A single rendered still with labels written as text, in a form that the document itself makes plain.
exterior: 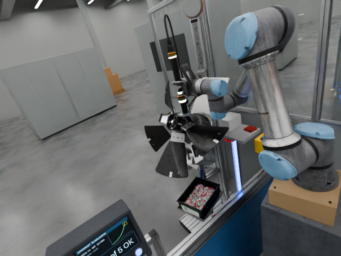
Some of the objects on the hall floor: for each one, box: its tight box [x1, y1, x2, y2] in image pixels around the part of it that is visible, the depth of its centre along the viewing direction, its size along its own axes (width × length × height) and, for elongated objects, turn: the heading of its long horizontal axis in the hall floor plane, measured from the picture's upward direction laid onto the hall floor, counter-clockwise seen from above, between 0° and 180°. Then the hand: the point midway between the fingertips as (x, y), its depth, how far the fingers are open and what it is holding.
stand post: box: [212, 119, 230, 205], centre depth 171 cm, size 4×9×115 cm, turn 62°
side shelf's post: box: [232, 141, 243, 187], centre depth 185 cm, size 4×4×83 cm
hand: (175, 81), depth 110 cm, fingers closed on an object, 4 cm apart
